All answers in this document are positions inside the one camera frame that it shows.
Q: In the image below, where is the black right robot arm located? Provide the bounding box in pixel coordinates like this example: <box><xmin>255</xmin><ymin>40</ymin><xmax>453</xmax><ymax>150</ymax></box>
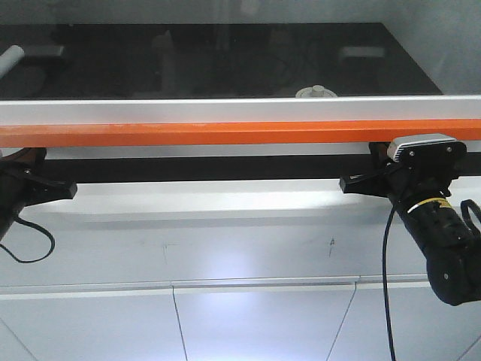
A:
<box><xmin>340</xmin><ymin>140</ymin><xmax>480</xmax><ymax>306</ymax></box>

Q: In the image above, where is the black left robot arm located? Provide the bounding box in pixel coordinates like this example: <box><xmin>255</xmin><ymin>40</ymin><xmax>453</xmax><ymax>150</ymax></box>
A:
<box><xmin>1</xmin><ymin>148</ymin><xmax>77</xmax><ymax>236</ymax></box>

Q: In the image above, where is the black camera cable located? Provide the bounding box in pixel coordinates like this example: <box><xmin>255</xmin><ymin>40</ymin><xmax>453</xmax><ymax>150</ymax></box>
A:
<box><xmin>381</xmin><ymin>205</ymin><xmax>398</xmax><ymax>361</ymax></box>
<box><xmin>0</xmin><ymin>216</ymin><xmax>56</xmax><ymax>263</ymax></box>

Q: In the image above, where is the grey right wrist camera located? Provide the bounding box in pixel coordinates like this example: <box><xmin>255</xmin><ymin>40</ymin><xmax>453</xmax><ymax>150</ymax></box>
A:
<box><xmin>386</xmin><ymin>133</ymin><xmax>467</xmax><ymax>165</ymax></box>

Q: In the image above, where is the black left camera cable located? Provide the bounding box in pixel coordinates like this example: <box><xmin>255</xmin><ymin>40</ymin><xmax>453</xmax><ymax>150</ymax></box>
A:
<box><xmin>0</xmin><ymin>216</ymin><xmax>56</xmax><ymax>263</ymax></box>

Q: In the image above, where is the fume hood sash orange handle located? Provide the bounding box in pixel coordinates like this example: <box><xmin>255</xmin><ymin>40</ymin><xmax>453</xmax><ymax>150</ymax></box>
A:
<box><xmin>1</xmin><ymin>96</ymin><xmax>480</xmax><ymax>147</ymax></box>

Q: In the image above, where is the black right camera cable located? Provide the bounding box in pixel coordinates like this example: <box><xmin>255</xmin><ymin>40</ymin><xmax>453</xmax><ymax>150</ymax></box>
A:
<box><xmin>381</xmin><ymin>205</ymin><xmax>398</xmax><ymax>361</ymax></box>

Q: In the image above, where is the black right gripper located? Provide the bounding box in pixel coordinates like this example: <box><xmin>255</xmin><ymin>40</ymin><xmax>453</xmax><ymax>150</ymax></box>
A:
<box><xmin>339</xmin><ymin>142</ymin><xmax>460</xmax><ymax>202</ymax></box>

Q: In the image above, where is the grey pipe in hood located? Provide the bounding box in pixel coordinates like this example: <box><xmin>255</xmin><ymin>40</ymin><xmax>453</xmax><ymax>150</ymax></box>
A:
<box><xmin>0</xmin><ymin>45</ymin><xmax>25</xmax><ymax>78</ymax></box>

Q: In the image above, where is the glass jar with white lid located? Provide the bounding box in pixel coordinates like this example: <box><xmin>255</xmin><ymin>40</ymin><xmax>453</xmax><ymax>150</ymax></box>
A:
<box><xmin>295</xmin><ymin>85</ymin><xmax>337</xmax><ymax>98</ymax></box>

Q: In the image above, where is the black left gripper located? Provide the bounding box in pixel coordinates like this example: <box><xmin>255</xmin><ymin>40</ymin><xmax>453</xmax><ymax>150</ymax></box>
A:
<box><xmin>1</xmin><ymin>148</ymin><xmax>77</xmax><ymax>206</ymax></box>

